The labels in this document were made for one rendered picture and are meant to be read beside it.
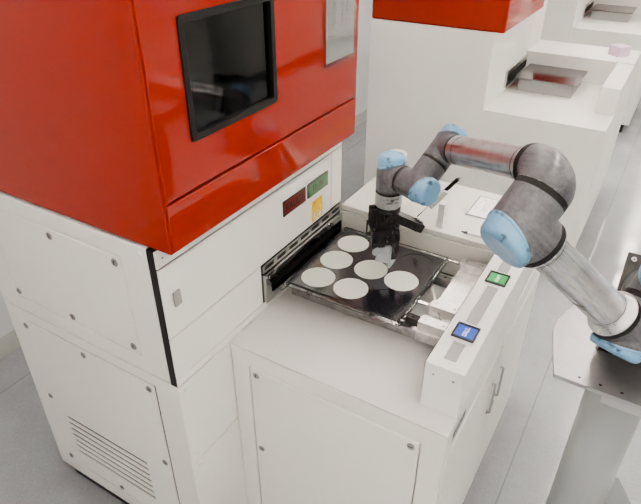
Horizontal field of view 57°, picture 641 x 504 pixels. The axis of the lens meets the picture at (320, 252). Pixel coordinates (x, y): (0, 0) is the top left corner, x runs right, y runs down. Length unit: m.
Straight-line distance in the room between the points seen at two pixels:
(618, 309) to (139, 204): 1.03
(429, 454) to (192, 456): 0.65
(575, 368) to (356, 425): 0.58
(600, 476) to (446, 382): 0.79
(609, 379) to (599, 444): 0.33
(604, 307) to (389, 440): 0.59
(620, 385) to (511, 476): 0.89
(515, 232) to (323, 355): 0.65
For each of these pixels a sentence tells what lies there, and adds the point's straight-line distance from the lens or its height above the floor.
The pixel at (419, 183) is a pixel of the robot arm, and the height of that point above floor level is 1.24.
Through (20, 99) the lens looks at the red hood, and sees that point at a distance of 1.42.
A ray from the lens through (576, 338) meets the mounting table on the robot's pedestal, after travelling 1.77.
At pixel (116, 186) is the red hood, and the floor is 1.35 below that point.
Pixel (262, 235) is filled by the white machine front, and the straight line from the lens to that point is 1.60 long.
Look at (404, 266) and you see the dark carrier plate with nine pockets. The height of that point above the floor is 0.90.
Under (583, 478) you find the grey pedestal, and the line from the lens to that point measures 2.07.
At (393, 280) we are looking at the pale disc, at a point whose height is 0.90.
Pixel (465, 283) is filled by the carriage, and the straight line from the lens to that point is 1.77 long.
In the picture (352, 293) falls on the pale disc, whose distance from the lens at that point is 1.65.
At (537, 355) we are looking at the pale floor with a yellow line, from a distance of 2.96.
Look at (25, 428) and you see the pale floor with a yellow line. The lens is 2.76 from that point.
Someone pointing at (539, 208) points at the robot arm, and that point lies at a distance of 1.19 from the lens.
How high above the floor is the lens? 1.89
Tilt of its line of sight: 33 degrees down
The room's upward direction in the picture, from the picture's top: straight up
